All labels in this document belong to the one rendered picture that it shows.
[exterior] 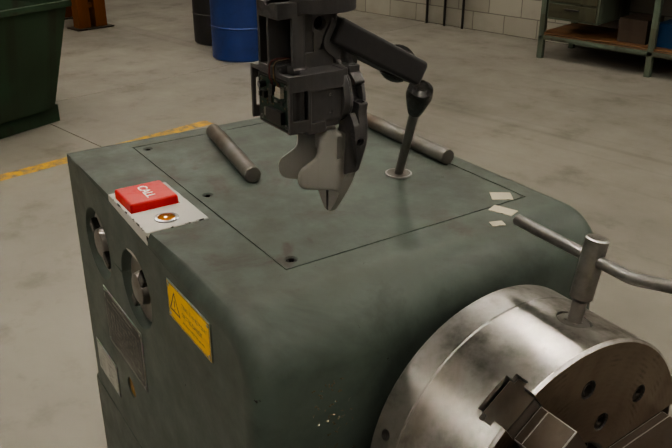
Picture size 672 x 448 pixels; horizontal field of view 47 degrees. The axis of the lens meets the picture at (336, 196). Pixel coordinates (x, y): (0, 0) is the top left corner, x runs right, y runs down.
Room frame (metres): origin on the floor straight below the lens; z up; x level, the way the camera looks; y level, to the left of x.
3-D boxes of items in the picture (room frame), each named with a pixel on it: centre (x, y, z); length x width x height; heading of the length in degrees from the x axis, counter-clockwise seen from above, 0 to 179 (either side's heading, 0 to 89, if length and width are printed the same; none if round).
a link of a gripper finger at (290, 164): (0.70, 0.03, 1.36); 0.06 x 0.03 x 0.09; 123
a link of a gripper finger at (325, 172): (0.68, 0.01, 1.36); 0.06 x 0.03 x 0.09; 123
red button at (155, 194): (0.87, 0.23, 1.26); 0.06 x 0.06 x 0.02; 34
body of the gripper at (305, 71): (0.69, 0.02, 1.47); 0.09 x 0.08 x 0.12; 123
